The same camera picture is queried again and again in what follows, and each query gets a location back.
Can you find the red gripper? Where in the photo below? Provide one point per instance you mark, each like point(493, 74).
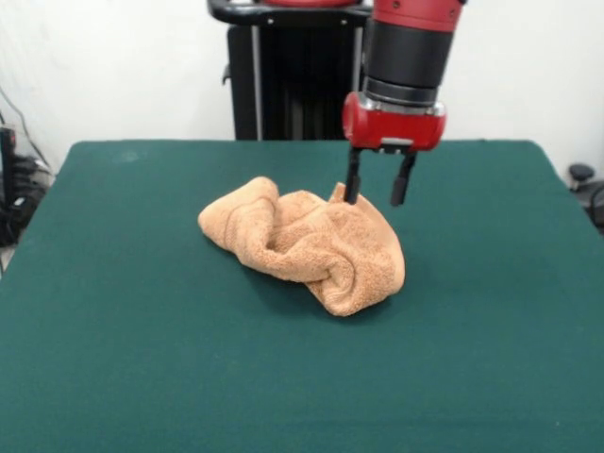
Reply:
point(396, 129)

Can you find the peach terry towel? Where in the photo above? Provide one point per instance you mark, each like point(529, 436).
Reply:
point(330, 255)

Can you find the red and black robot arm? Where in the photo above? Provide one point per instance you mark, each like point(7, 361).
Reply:
point(408, 52)

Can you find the red robot base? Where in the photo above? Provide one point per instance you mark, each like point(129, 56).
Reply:
point(307, 2)

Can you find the black office chair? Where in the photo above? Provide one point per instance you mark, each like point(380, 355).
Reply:
point(581, 172)

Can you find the dark green table cloth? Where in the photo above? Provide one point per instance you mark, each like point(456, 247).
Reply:
point(141, 340)

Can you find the black bag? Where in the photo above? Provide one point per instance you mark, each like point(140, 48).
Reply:
point(14, 222)

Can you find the black box with red mark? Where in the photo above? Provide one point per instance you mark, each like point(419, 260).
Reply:
point(7, 160)

